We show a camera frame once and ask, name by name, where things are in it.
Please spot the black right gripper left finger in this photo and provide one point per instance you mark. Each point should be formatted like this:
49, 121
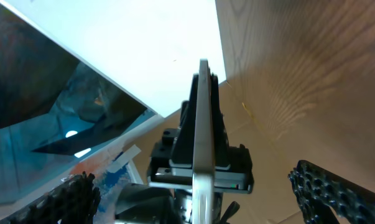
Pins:
72, 202

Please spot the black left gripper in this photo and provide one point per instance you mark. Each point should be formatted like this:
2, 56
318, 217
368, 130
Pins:
235, 179

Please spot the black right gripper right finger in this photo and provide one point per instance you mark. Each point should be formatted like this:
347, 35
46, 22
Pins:
322, 196

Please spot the silver Galaxy smartphone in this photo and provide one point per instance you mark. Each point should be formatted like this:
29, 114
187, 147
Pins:
203, 151

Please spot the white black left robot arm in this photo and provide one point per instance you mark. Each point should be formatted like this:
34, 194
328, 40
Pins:
167, 196

